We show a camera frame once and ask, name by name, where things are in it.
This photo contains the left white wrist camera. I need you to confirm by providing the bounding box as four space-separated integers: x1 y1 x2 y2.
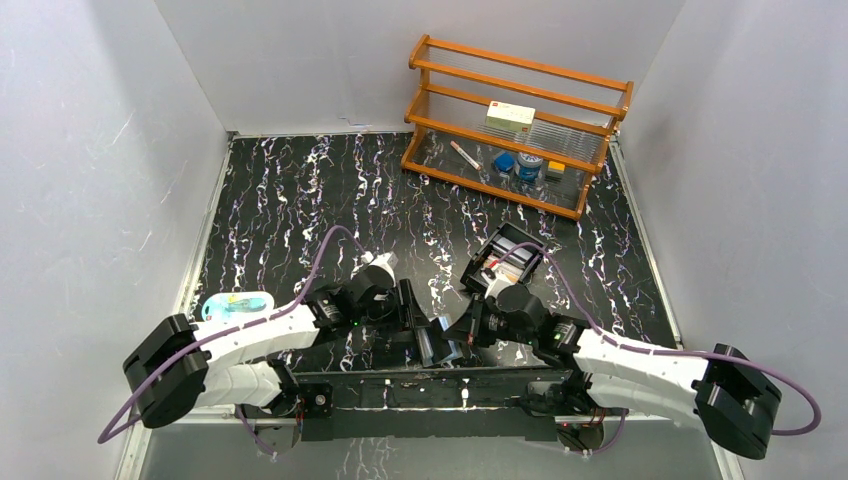
360 251 398 283

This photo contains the yellow black small block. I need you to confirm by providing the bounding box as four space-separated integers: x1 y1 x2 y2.
544 161 566 182

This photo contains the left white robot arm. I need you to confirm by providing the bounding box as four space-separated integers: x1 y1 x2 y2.
123 262 427 429

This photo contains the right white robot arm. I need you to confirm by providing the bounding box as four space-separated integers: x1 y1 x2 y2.
433 285 782 460

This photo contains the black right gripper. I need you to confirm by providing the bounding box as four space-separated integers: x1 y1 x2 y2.
442 293 535 348

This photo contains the orange wooden shelf rack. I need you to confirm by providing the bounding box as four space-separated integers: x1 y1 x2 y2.
401 35 635 220

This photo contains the red white pen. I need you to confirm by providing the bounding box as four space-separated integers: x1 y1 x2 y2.
450 141 482 171

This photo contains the white blue blister pack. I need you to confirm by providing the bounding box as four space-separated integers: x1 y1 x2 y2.
200 291 275 323

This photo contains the stack of credit cards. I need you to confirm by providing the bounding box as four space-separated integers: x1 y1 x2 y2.
483 240 536 283

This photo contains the white green carton box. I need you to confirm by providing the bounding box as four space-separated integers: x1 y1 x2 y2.
485 101 536 133

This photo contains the black plastic card box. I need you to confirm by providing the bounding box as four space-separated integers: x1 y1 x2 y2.
460 221 546 298

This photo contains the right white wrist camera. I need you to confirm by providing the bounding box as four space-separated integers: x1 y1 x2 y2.
482 268 514 298

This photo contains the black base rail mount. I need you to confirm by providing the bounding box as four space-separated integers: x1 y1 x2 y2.
235 365 631 452

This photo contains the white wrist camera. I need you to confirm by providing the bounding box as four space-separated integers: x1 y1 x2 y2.
482 268 514 298
360 251 398 283

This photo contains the blue small cube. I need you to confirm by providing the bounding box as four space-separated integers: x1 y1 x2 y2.
492 151 515 176

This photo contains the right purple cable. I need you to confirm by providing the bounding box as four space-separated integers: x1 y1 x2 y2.
490 241 823 456

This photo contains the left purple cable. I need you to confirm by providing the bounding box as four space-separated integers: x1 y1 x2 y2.
97 225 369 458

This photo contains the purple cable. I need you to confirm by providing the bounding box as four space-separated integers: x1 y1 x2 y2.
97 225 369 458
490 241 823 456

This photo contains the blue white round can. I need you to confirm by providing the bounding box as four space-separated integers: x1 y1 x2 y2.
514 152 544 183

